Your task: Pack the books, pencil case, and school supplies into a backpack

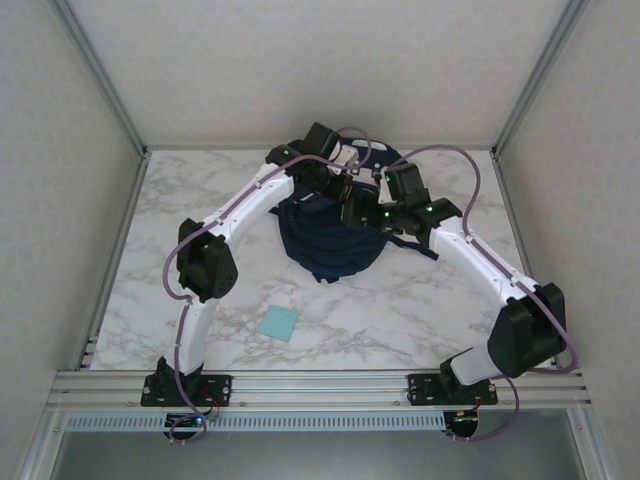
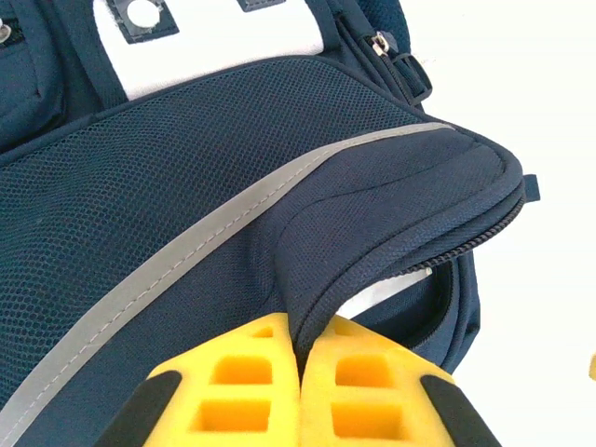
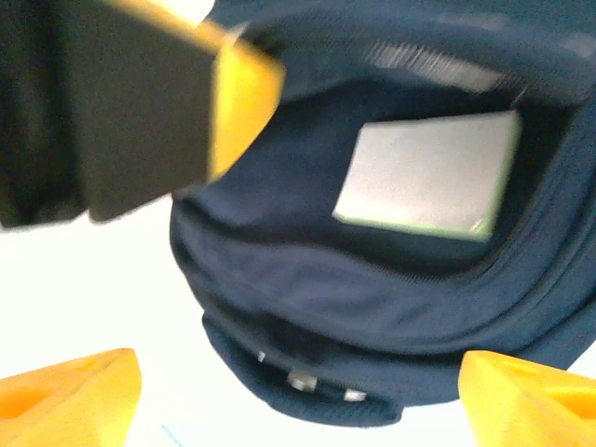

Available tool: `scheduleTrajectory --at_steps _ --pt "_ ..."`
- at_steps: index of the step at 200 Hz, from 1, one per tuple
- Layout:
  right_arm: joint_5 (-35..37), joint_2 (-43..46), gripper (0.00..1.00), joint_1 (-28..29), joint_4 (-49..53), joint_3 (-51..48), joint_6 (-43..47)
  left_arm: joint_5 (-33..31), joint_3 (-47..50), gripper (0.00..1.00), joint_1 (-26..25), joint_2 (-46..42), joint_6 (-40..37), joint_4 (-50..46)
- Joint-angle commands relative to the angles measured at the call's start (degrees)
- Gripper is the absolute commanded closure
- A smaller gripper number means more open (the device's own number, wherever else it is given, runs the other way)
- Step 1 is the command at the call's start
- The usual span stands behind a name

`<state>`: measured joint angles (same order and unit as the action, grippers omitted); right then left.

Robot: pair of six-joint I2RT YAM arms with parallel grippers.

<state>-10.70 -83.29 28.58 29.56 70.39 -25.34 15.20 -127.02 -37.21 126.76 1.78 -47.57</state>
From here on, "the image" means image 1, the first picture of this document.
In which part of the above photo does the navy blue backpack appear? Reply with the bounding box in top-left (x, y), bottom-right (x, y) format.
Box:
top-left (272, 142), bottom-right (439, 286)

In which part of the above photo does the light blue sticky note pad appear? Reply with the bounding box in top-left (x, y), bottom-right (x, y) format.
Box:
top-left (259, 305), bottom-right (300, 344)

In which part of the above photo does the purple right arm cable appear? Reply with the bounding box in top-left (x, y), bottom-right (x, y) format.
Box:
top-left (397, 142), bottom-right (584, 444)

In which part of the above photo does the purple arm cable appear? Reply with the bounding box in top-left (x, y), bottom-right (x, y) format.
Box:
top-left (397, 142), bottom-right (584, 444)
top-left (162, 124), bottom-right (374, 446)

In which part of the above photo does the aluminium table edge rail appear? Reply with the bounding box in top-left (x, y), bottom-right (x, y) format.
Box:
top-left (74, 147), bottom-right (154, 371)
top-left (489, 148), bottom-right (560, 370)

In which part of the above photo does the aluminium frame post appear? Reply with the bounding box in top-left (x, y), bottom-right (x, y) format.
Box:
top-left (489, 0), bottom-right (594, 161)
top-left (49, 0), bottom-right (154, 161)

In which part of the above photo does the wide aluminium mounting rail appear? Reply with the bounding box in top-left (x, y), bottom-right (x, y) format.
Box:
top-left (47, 368), bottom-right (594, 413)

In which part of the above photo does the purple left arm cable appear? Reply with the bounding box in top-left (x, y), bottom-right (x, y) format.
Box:
top-left (162, 124), bottom-right (374, 446)

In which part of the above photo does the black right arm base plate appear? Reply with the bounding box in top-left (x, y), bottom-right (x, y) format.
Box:
top-left (407, 372), bottom-right (500, 408)

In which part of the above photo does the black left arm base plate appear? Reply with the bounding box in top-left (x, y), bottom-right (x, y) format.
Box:
top-left (139, 373), bottom-right (234, 408)

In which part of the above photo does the white slotted cable duct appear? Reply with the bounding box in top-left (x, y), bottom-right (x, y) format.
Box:
top-left (64, 412), bottom-right (447, 433)

